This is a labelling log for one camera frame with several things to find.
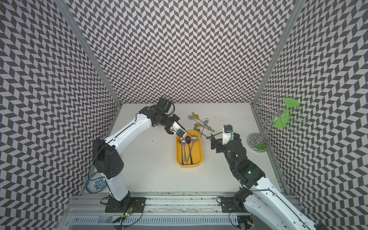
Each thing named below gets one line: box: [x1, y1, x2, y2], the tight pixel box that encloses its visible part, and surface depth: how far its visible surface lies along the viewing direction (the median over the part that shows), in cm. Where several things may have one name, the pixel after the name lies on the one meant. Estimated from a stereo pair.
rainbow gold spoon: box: [192, 111, 207, 126], surface depth 113 cm
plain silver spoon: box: [190, 135, 198, 152], surface depth 99 cm
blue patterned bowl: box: [85, 171, 108, 194], surface depth 80 cm
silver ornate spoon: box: [181, 137, 188, 162], surface depth 98 cm
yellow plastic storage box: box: [175, 130, 203, 169], surface depth 93 cm
